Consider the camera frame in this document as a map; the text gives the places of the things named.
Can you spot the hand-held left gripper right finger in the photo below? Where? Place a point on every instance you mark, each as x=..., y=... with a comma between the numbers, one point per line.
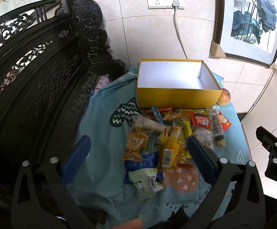
x=200, y=157

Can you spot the pile of mixed snacks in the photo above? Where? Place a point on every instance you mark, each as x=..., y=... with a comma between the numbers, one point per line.
x=176, y=145

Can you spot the cardboard corner protector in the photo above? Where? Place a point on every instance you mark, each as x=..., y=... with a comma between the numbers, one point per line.
x=216, y=50

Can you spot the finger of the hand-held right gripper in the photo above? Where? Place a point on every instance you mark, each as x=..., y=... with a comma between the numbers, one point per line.
x=266, y=137

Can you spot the purple cloth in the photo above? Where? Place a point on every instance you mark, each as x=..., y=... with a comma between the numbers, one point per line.
x=102, y=82

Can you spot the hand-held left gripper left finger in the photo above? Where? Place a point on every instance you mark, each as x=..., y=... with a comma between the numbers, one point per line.
x=77, y=157

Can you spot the yellow cardboard box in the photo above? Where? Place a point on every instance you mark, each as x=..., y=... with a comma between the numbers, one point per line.
x=176, y=95

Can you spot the light blue printed blanket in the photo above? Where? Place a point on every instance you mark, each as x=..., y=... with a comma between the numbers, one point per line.
x=105, y=128

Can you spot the red snack packet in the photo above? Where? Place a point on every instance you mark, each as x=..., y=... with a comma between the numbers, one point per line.
x=200, y=121

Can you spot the dark carved wooden furniture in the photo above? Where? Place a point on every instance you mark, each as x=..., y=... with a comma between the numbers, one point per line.
x=38, y=88

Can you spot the grey power plug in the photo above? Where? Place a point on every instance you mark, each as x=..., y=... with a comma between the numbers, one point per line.
x=176, y=3

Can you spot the framed lotus painting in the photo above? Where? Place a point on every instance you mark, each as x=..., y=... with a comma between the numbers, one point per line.
x=250, y=16

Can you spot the apple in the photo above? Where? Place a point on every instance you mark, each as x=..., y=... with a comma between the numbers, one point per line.
x=223, y=97

